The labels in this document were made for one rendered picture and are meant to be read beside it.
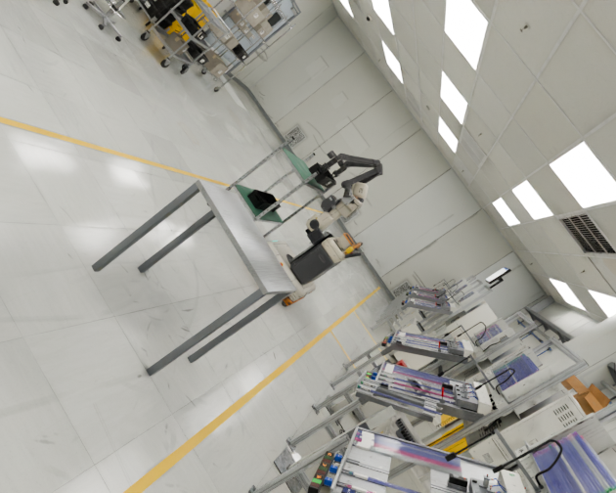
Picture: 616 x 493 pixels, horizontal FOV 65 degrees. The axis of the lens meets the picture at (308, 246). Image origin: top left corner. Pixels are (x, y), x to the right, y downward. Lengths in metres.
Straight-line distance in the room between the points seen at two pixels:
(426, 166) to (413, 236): 1.70
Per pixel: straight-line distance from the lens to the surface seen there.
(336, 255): 4.83
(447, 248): 12.07
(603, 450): 2.65
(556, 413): 3.50
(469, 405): 3.47
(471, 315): 8.06
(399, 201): 12.14
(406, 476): 3.61
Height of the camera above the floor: 1.57
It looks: 12 degrees down
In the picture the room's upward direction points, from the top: 54 degrees clockwise
